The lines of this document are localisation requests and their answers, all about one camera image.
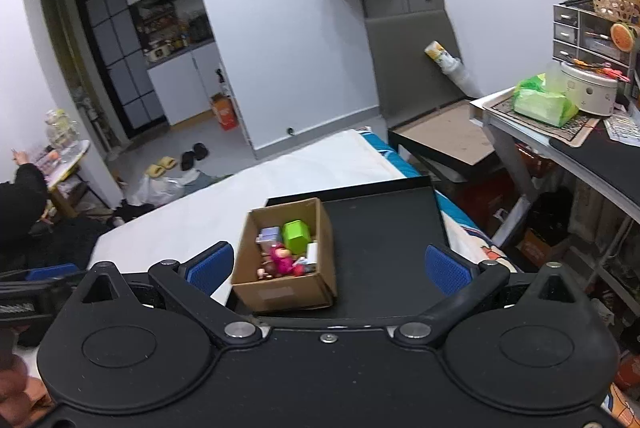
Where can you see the black tray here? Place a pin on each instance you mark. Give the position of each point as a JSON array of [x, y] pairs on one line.
[[385, 258]]

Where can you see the sleeve of paper cups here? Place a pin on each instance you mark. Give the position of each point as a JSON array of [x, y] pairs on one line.
[[450, 66]]

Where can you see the small brown figure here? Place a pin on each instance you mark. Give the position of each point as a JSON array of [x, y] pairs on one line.
[[265, 272]]

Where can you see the white desk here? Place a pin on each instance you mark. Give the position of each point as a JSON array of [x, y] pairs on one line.
[[512, 158]]

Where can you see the lilac toy block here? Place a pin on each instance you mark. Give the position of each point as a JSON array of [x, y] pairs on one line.
[[270, 235]]

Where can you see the black mouse mat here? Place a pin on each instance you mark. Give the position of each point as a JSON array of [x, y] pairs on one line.
[[605, 163]]

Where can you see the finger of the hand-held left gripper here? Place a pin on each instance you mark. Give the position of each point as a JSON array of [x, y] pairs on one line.
[[52, 272]]

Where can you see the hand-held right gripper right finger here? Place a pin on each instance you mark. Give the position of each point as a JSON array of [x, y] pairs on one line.
[[447, 270]]

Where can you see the kitchen shelf with jars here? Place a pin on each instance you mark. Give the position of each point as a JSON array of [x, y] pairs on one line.
[[172, 28]]

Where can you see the clear plastic jars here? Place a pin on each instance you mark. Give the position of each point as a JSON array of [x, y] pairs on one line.
[[62, 131]]

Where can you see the person's left hand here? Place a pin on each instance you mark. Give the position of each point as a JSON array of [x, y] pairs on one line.
[[12, 395]]

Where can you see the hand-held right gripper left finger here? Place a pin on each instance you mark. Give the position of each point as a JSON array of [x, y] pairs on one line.
[[210, 265]]

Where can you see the brown cardboard box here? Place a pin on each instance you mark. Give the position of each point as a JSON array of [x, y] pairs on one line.
[[280, 295]]

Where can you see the white blanket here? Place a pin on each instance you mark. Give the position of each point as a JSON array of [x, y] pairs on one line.
[[290, 168]]

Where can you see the printed paper sheet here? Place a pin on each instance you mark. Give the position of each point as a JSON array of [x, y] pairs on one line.
[[622, 128]]

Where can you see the green tissue pack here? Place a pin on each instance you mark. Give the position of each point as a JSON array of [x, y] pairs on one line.
[[545, 106]]

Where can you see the orange box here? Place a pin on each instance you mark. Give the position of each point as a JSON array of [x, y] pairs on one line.
[[224, 113]]

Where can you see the grey drawer organizer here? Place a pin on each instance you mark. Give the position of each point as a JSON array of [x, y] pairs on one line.
[[567, 31]]

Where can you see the orange slice ornament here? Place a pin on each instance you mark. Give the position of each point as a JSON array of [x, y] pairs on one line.
[[623, 37]]

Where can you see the patterned table mat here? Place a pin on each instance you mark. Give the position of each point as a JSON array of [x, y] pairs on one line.
[[570, 131]]

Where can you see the pink dinosaur figure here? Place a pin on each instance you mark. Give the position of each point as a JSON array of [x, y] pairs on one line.
[[282, 260]]

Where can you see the white floor cabinet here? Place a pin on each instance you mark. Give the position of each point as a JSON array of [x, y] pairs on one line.
[[185, 86]]

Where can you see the round side table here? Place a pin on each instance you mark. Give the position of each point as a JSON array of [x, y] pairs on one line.
[[72, 158]]

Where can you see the black side table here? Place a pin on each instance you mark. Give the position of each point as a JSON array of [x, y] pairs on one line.
[[450, 138]]

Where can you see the white round container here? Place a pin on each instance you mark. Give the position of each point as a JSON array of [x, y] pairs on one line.
[[592, 91]]

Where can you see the wicker basket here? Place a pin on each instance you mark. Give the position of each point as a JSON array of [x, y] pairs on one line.
[[615, 3]]

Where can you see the black framed glass door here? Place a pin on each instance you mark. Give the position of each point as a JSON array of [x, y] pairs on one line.
[[120, 63]]

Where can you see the black bag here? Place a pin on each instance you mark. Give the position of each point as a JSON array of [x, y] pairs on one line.
[[550, 213]]

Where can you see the red crab figure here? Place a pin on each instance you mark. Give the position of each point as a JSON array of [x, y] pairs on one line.
[[301, 269]]

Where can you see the white plastic bag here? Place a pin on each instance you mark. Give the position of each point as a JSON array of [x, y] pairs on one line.
[[160, 190]]

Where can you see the green toy block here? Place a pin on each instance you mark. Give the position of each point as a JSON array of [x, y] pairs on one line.
[[296, 235]]

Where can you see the white charger plug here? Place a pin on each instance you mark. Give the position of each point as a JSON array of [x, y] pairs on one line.
[[311, 255]]

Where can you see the grey door panel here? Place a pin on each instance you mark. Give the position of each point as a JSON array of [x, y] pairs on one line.
[[410, 73]]

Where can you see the printed cardboard box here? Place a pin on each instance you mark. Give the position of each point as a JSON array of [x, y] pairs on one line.
[[542, 248]]

